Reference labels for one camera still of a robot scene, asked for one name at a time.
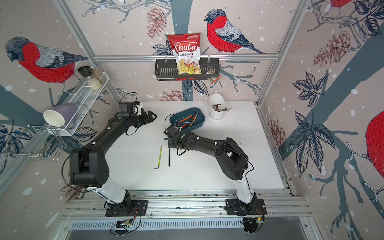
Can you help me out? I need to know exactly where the black lid shelf jar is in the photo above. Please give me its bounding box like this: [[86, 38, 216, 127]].
[[78, 66, 102, 91]]

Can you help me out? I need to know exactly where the clear glass shelf jar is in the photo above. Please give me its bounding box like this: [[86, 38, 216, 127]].
[[90, 64, 105, 84]]

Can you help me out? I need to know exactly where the teal plastic storage box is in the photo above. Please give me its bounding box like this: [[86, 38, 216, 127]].
[[170, 108, 206, 133]]

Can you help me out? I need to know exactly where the white wire wall shelf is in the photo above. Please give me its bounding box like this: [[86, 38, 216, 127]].
[[59, 72, 110, 136]]

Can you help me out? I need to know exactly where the white utensil holder cup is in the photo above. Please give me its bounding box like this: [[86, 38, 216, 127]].
[[209, 93, 226, 120]]

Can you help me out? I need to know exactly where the orange hex key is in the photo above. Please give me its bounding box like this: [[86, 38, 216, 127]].
[[177, 115, 193, 123]]

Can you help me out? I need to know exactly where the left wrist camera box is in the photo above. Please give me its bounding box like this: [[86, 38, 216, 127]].
[[118, 101, 142, 117]]

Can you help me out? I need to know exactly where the purple white cup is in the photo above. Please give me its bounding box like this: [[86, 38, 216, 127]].
[[43, 103, 78, 128]]

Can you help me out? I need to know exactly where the wire cup stand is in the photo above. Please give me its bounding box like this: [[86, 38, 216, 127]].
[[1, 125, 69, 163]]

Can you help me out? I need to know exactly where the black wire wall basket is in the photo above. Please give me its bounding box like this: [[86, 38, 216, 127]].
[[155, 59, 220, 81]]

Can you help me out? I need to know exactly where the green hex key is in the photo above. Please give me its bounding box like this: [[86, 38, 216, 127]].
[[154, 145, 163, 170]]

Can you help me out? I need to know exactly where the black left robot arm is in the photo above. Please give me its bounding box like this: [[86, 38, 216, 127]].
[[69, 110, 158, 205]]

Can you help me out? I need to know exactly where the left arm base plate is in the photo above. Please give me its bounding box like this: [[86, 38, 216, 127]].
[[105, 200, 149, 217]]

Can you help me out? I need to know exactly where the black short-bend hex key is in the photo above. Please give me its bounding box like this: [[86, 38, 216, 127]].
[[164, 138, 171, 167]]

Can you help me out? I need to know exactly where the Chuba cassava chips bag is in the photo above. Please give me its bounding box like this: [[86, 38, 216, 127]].
[[168, 33, 202, 75]]

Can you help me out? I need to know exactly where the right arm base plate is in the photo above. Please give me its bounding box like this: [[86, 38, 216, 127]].
[[225, 198, 267, 217]]

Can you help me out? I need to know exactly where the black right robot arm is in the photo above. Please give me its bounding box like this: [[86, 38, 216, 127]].
[[164, 126, 255, 205]]

